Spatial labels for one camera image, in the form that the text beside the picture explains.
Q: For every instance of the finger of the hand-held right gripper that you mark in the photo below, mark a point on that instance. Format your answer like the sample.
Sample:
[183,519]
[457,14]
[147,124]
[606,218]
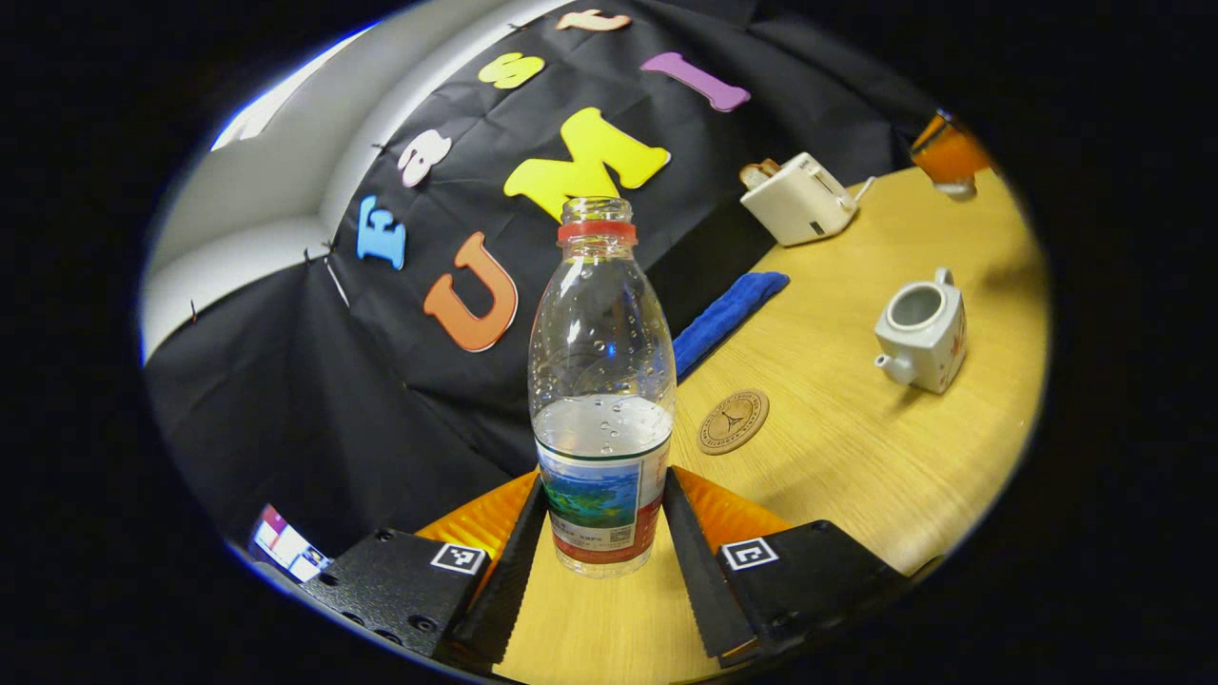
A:
[947,152]

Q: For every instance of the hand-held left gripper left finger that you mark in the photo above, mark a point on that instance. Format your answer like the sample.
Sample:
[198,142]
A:
[509,590]

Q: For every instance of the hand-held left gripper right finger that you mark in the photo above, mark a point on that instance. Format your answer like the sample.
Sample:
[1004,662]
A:
[709,590]

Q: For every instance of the white teacup lid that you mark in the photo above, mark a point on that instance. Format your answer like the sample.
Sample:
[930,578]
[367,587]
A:
[954,190]

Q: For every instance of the white ceramic teacup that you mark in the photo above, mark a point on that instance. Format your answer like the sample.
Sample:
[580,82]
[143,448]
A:
[928,342]

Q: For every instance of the clear plastic water bottle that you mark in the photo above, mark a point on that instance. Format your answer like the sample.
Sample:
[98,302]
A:
[599,381]

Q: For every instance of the white toaster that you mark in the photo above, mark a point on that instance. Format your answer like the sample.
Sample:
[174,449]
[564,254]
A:
[795,205]

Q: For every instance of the toasted bread slice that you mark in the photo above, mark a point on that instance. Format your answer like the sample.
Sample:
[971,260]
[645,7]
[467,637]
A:
[758,173]

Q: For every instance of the computer monitor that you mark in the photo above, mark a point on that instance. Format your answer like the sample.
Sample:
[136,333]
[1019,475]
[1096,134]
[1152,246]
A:
[285,547]

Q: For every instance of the black backdrop cloth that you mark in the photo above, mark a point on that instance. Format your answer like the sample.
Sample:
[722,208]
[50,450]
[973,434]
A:
[333,400]

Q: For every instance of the blue folded towel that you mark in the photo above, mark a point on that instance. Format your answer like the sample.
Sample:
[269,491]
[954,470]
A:
[723,319]

